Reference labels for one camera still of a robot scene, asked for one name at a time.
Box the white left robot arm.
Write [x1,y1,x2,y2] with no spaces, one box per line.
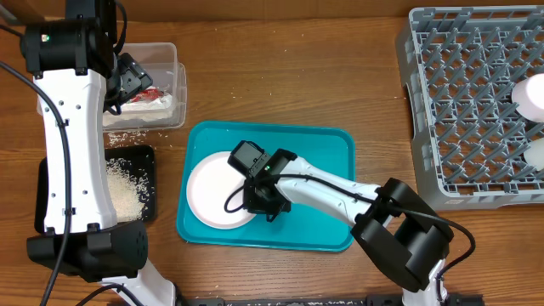
[20,1,182,305]

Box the black rectangular tray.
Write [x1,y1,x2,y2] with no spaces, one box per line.
[34,144,156,235]

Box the grey dishwasher rack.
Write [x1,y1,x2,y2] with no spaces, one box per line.
[396,5,543,210]

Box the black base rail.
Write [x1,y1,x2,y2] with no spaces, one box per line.
[186,293,485,306]

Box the light green cup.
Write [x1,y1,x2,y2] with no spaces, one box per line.
[524,138,544,171]

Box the large pink plate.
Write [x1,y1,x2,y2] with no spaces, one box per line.
[186,151,255,230]

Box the red snack wrapper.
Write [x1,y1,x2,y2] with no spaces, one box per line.
[131,87,164,103]

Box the food scraps and rice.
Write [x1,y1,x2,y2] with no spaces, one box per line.
[106,158,153,223]

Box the small pink saucer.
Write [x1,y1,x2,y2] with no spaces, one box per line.
[512,73,544,122]

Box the clear plastic waste bin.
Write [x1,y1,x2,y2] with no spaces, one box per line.
[37,42,188,132]

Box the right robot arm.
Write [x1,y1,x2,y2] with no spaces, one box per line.
[228,141,454,305]

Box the teal serving tray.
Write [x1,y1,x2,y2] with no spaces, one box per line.
[176,121,355,252]

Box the white tissue pile in bin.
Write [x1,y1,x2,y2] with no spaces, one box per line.
[103,91,176,129]

